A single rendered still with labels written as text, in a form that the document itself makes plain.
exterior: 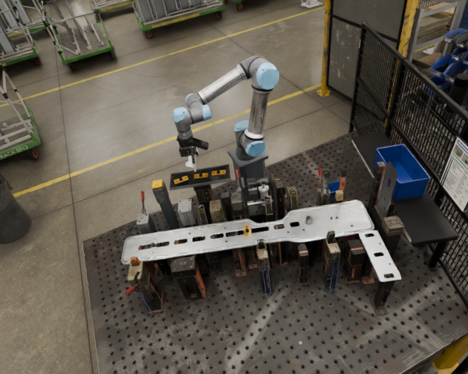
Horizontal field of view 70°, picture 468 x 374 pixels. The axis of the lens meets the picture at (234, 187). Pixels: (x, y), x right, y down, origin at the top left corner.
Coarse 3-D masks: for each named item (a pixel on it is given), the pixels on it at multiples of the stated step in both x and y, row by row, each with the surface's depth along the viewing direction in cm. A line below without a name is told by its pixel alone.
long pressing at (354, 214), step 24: (288, 216) 189; (312, 216) 187; (336, 216) 184; (360, 216) 182; (144, 240) 190; (168, 240) 188; (216, 240) 184; (240, 240) 181; (264, 240) 179; (288, 240) 178; (312, 240) 176
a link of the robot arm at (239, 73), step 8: (256, 56) 174; (240, 64) 178; (248, 64) 175; (232, 72) 179; (240, 72) 178; (248, 72) 177; (216, 80) 181; (224, 80) 178; (232, 80) 179; (240, 80) 180; (208, 88) 179; (216, 88) 179; (224, 88) 180; (192, 96) 181; (200, 96) 179; (208, 96) 180; (216, 96) 182
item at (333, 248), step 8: (336, 240) 168; (328, 248) 165; (336, 248) 165; (328, 256) 167; (336, 256) 165; (328, 264) 170; (336, 264) 169; (328, 272) 177; (328, 280) 181; (336, 280) 180; (328, 288) 186
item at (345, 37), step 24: (336, 0) 376; (360, 0) 342; (384, 0) 314; (408, 0) 289; (336, 24) 392; (360, 24) 356; (384, 24) 326; (408, 24) 298; (336, 48) 407; (384, 48) 338; (336, 72) 425; (360, 96) 402; (384, 96) 365; (384, 120) 377
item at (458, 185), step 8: (456, 136) 152; (456, 144) 153; (464, 144) 148; (456, 152) 154; (464, 152) 149; (448, 160) 161; (456, 160) 155; (464, 160) 149; (448, 168) 162; (456, 168) 156; (464, 168) 150; (448, 176) 163; (456, 176) 157; (464, 176) 151; (440, 184) 171; (448, 184) 164; (456, 184) 158; (464, 184) 152; (448, 192) 165; (456, 192) 159; (464, 192) 153; (456, 200) 160; (464, 200) 154; (464, 208) 154
